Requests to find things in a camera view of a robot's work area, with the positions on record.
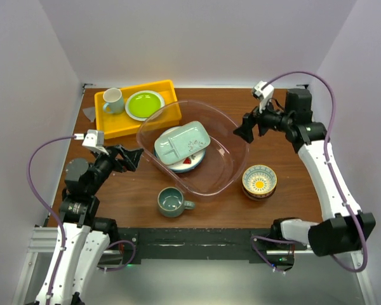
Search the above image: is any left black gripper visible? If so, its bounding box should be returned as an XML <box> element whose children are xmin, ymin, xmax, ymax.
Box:
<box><xmin>87</xmin><ymin>144</ymin><xmax>143</xmax><ymax>194</ymax></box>

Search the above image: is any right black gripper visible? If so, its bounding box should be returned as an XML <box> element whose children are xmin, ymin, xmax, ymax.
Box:
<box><xmin>232</xmin><ymin>94</ymin><xmax>292</xmax><ymax>144</ymax></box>

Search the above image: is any light blue rectangular dish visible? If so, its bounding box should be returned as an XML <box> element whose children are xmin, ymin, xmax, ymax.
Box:
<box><xmin>154</xmin><ymin>121</ymin><xmax>211</xmax><ymax>165</ymax></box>

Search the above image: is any yellow blue patterned bowl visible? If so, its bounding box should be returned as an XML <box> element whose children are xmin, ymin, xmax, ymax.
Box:
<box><xmin>242</xmin><ymin>165</ymin><xmax>277</xmax><ymax>198</ymax></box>

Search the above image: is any watermelon pattern plate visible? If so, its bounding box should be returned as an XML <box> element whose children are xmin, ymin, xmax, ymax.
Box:
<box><xmin>166</xmin><ymin>149</ymin><xmax>206</xmax><ymax>173</ymax></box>
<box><xmin>154</xmin><ymin>121</ymin><xmax>211</xmax><ymax>172</ymax></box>

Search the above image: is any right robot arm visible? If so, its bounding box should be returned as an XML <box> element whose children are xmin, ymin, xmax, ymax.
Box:
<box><xmin>234</xmin><ymin>87</ymin><xmax>376</xmax><ymax>257</ymax></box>

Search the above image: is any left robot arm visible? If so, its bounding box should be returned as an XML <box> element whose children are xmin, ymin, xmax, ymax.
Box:
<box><xmin>34</xmin><ymin>145</ymin><xmax>143</xmax><ymax>304</ymax></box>

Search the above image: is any clear plastic bin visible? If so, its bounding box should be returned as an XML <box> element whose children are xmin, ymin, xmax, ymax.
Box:
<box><xmin>137</xmin><ymin>100</ymin><xmax>249</xmax><ymax>198</ymax></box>

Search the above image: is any yellow plastic tray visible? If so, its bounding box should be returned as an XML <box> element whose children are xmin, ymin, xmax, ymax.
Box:
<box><xmin>94</xmin><ymin>79</ymin><xmax>182</xmax><ymax>139</ymax></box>

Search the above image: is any lime green plate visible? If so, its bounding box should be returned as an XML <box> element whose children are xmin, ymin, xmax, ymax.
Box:
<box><xmin>128</xmin><ymin>92</ymin><xmax>161</xmax><ymax>118</ymax></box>

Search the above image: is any grey rimmed plate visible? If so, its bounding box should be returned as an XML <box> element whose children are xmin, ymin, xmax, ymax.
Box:
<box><xmin>125</xmin><ymin>90</ymin><xmax>165</xmax><ymax>121</ymax></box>

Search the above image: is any light blue white mug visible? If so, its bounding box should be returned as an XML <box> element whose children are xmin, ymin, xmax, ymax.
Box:
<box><xmin>103</xmin><ymin>88</ymin><xmax>125</xmax><ymax>114</ymax></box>

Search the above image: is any teal ceramic mug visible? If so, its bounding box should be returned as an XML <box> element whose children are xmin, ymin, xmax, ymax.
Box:
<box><xmin>157</xmin><ymin>187</ymin><xmax>196</xmax><ymax>218</ymax></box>

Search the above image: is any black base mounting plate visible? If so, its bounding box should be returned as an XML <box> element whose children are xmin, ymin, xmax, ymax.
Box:
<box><xmin>112</xmin><ymin>227</ymin><xmax>307</xmax><ymax>267</ymax></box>

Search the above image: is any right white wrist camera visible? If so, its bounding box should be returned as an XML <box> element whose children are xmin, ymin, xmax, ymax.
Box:
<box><xmin>251</xmin><ymin>81</ymin><xmax>274</xmax><ymax>113</ymax></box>

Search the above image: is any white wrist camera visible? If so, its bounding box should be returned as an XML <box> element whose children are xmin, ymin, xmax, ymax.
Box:
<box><xmin>74</xmin><ymin>130</ymin><xmax>109</xmax><ymax>155</ymax></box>
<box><xmin>251</xmin><ymin>81</ymin><xmax>274</xmax><ymax>113</ymax></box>

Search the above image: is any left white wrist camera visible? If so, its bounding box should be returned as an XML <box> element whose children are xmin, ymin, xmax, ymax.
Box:
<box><xmin>74</xmin><ymin>130</ymin><xmax>109</xmax><ymax>155</ymax></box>

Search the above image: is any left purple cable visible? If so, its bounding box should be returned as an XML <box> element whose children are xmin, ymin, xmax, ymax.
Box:
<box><xmin>25</xmin><ymin>135</ymin><xmax>77</xmax><ymax>299</ymax></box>

